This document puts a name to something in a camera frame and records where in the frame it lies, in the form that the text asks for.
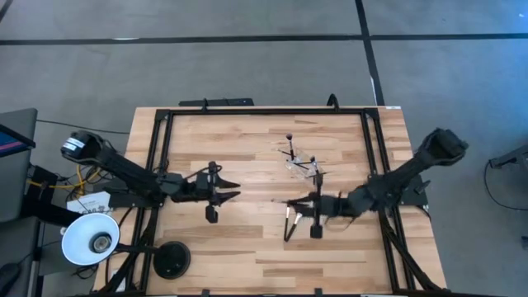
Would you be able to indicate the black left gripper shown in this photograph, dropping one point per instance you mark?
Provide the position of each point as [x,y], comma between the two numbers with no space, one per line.
[189,194]

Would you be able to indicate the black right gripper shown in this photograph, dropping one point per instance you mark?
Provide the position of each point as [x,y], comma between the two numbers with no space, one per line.
[334,205]

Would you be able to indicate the thin black makeup brush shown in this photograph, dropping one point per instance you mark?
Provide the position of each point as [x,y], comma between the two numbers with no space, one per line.
[286,227]
[290,153]

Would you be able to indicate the brown-tipped white-ferrule makeup brush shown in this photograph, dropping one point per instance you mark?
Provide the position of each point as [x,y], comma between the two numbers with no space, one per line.
[314,165]

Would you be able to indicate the brown-tipped silver-ferrule makeup brush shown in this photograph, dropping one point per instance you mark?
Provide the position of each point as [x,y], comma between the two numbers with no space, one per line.
[291,150]

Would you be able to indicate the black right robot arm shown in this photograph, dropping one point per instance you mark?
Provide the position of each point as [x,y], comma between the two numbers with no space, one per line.
[412,169]

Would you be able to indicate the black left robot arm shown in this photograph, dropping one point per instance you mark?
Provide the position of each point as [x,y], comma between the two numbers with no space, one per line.
[123,167]

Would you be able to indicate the clear acrylic brush organizer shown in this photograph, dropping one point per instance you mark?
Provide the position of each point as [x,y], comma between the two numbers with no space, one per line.
[303,170]

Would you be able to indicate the black power strip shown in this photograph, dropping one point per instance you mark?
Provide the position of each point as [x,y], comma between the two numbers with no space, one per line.
[214,102]

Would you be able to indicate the white paper sheet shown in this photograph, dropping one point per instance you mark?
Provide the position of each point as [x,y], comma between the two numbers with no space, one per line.
[88,203]

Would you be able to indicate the black desk lamp white inside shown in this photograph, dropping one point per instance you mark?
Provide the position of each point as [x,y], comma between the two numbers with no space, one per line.
[82,235]

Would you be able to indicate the black monitor stand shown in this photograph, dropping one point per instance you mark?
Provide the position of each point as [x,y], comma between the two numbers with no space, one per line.
[41,206]

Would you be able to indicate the grey cart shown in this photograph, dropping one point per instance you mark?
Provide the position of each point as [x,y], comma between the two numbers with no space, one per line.
[18,185]

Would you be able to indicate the tilted black monitor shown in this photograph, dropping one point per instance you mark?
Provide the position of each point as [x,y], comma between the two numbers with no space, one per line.
[14,144]

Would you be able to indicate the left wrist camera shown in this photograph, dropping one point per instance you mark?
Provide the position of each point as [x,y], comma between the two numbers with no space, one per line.
[203,181]

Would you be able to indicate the black aluminium table frame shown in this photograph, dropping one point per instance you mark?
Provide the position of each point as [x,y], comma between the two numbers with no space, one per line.
[268,111]

